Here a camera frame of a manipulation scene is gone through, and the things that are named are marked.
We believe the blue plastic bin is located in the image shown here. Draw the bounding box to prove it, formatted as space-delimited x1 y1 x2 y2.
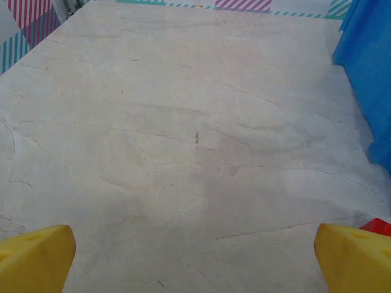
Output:
332 0 391 178

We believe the red lego brick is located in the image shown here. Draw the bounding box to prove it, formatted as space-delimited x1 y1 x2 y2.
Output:
359 217 391 237

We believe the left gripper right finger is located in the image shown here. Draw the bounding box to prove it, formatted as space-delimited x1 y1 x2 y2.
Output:
314 223 391 293

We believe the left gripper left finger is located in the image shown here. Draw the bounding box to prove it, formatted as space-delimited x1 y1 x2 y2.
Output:
0 225 77 293

